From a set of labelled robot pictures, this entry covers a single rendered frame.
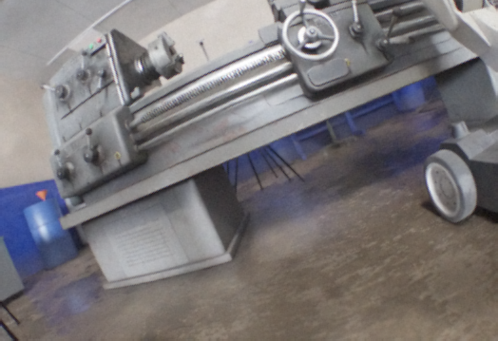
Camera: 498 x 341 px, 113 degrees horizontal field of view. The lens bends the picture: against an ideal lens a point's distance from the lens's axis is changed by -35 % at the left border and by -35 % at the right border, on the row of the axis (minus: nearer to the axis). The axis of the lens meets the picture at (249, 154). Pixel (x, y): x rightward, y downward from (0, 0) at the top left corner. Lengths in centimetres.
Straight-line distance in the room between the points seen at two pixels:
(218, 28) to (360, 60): 410
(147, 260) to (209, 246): 34
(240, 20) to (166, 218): 421
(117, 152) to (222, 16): 418
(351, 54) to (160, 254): 118
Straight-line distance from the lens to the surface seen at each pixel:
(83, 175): 127
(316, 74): 92
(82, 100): 145
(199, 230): 111
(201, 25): 505
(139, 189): 107
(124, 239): 132
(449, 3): 77
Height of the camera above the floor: 39
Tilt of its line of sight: level
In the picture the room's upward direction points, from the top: 23 degrees counter-clockwise
